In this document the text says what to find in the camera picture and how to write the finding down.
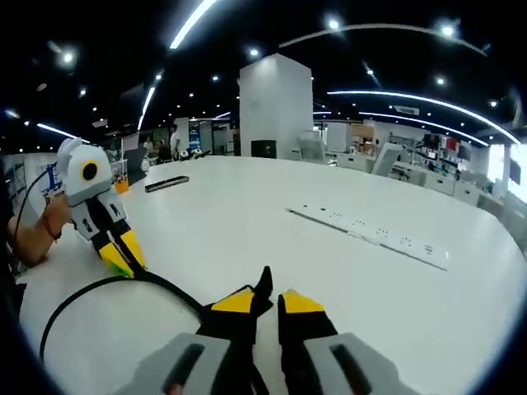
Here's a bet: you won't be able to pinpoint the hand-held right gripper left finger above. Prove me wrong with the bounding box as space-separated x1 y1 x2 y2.
113 287 259 395

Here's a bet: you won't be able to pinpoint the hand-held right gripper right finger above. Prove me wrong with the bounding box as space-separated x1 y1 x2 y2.
278 288 417 395

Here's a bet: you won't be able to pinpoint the black charging cable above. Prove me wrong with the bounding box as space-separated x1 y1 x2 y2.
39 273 207 363

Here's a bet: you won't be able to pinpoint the black Velcro strap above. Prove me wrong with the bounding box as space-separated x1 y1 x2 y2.
245 265 276 318

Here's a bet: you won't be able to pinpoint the person's left hand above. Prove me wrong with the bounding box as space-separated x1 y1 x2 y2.
45 200 75 232

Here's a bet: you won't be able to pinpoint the white blue notice board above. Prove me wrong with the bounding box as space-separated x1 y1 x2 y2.
39 162 68 199

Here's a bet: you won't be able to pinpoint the dark laptop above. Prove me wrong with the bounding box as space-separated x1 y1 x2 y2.
122 144 150 185

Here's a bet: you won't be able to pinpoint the black flat device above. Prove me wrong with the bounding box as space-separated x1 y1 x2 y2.
143 174 191 193

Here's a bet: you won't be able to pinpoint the white power strip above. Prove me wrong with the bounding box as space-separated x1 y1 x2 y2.
287 203 450 272

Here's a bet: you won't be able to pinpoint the black cabinet box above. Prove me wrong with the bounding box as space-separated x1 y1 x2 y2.
250 139 277 160

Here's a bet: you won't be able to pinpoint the long ceiling light strip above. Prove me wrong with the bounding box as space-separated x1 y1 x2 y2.
169 0 220 51

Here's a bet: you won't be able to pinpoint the white square pillar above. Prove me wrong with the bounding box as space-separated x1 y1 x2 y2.
239 53 315 160

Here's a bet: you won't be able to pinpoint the grey mesh office chair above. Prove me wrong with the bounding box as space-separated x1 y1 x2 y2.
296 137 327 164

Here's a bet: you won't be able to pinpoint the white office chair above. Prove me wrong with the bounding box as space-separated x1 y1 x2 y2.
370 143 403 176

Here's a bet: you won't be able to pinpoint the white low cabinets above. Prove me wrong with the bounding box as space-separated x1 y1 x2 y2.
411 168 497 207

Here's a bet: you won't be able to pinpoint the white tall cabinet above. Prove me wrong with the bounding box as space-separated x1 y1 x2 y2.
326 122 349 154

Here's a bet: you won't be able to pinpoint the shelf with coloured boxes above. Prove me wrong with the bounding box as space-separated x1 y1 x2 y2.
419 133 475 164

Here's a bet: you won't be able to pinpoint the red string bracelet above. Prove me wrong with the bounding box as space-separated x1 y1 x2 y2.
42 210 63 244

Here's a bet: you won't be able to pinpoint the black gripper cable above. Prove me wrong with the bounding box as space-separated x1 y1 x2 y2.
7 169 59 248

